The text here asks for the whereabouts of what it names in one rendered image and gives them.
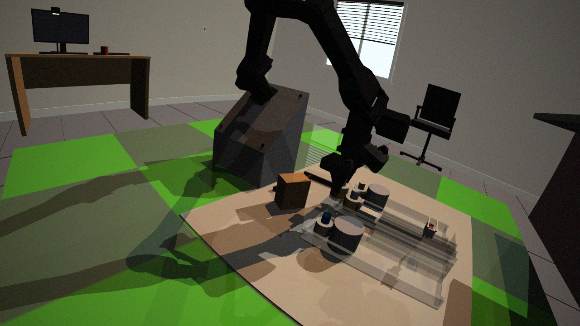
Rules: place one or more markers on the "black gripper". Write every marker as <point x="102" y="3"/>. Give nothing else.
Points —
<point x="341" y="166"/>

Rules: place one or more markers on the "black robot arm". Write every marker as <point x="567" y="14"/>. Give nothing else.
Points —
<point x="358" y="87"/>

